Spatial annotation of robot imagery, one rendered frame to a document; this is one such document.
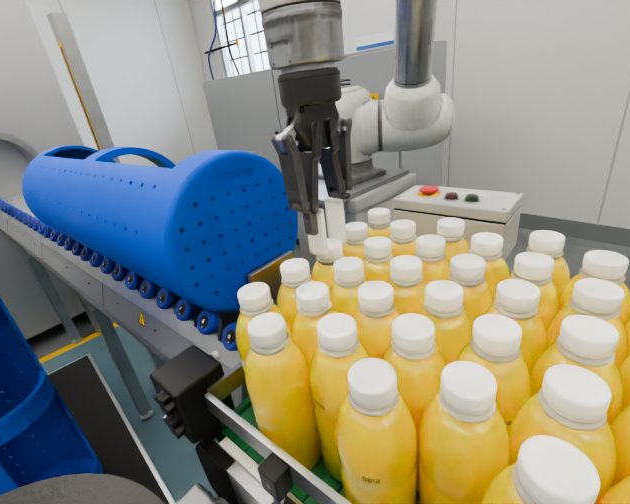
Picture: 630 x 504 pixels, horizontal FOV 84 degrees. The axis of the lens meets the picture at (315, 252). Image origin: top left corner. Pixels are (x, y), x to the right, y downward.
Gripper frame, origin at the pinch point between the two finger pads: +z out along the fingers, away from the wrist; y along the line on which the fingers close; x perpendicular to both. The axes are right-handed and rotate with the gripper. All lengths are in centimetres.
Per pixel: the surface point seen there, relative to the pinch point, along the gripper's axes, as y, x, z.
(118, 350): 9, -115, 71
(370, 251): -1.7, 6.1, 3.3
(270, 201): -5.2, -17.4, -0.3
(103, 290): 15, -69, 24
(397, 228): -9.0, 6.3, 2.6
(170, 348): 15.5, -32.8, 26.4
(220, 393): 20.7, -3.9, 16.4
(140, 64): -229, -503, -71
